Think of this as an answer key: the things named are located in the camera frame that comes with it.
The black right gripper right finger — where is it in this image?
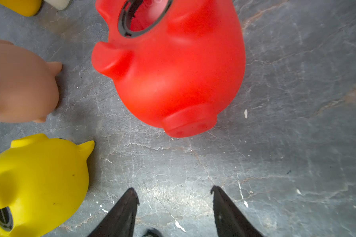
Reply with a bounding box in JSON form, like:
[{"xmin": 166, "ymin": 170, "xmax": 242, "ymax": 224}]
[{"xmin": 211, "ymin": 186, "xmax": 263, "ymax": 237}]

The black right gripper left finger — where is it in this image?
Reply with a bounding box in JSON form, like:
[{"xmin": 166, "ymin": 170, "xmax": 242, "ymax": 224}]
[{"xmin": 89, "ymin": 188, "xmax": 139, "ymax": 237}]

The black round plug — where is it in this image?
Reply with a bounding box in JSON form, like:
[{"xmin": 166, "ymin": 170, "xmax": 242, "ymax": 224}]
[
  {"xmin": 142, "ymin": 228, "xmax": 163, "ymax": 237},
  {"xmin": 0, "ymin": 207, "xmax": 14, "ymax": 232}
]

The yellow piggy bank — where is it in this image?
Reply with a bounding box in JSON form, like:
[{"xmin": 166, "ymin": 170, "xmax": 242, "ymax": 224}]
[{"xmin": 0, "ymin": 134, "xmax": 95, "ymax": 237}]

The pink piggy bank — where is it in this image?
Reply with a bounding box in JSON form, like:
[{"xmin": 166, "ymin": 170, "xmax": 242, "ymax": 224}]
[{"xmin": 0, "ymin": 39, "xmax": 63, "ymax": 123}]

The red piggy bank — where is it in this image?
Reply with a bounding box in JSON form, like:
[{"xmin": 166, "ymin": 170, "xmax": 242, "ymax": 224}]
[{"xmin": 92, "ymin": 1, "xmax": 246, "ymax": 138}]

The glass sugar jar with spoon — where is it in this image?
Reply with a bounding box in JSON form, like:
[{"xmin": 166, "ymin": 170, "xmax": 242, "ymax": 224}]
[{"xmin": 44, "ymin": 0, "xmax": 72, "ymax": 10}]

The yellow ceramic mug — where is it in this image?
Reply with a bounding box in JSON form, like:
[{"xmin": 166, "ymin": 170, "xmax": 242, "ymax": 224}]
[{"xmin": 0, "ymin": 0, "xmax": 42, "ymax": 17}]

